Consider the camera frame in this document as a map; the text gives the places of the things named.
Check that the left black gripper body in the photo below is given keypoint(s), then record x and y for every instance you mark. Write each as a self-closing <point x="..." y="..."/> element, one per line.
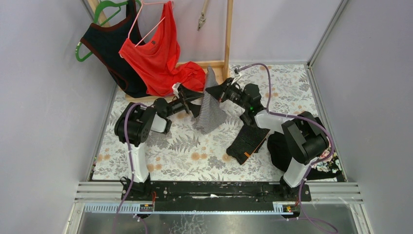
<point x="186" y="103"/>

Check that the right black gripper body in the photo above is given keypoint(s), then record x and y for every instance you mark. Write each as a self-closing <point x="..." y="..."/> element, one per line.
<point x="228" y="92"/>

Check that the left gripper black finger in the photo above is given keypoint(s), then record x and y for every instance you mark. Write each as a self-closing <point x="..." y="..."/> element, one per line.
<point x="195" y="109"/>
<point x="186" y="95"/>

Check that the grey striped underwear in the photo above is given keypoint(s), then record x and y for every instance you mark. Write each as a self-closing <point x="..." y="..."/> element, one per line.
<point x="211" y="116"/>

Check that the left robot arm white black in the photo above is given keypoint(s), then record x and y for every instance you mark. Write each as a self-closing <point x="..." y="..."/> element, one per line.
<point x="138" y="120"/>

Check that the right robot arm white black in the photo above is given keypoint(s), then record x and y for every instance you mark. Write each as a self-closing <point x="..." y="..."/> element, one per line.
<point x="305" y="138"/>

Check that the black underwear orange trim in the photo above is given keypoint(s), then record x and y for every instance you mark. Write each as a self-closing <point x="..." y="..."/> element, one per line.
<point x="248" y="141"/>

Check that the green plastic hanger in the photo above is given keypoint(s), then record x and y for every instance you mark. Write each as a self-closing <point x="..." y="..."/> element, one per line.
<point x="106" y="13"/>

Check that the floral patterned table mat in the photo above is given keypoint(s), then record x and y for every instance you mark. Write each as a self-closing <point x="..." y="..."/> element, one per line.
<point x="186" y="154"/>

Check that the dark tank top red trim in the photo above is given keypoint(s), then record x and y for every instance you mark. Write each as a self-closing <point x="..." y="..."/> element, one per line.
<point x="106" y="42"/>

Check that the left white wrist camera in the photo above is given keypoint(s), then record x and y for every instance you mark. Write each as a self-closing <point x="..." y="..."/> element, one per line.
<point x="175" y="89"/>

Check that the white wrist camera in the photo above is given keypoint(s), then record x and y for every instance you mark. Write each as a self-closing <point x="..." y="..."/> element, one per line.
<point x="175" y="89"/>
<point x="237" y="75"/>

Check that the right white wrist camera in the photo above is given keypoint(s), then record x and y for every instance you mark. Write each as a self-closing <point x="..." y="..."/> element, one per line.
<point x="237" y="75"/>

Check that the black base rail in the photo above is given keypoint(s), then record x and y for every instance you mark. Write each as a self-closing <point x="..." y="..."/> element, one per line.
<point x="207" y="196"/>

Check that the pink wire hanger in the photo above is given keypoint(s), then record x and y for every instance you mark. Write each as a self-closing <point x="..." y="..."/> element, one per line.
<point x="149" y="17"/>

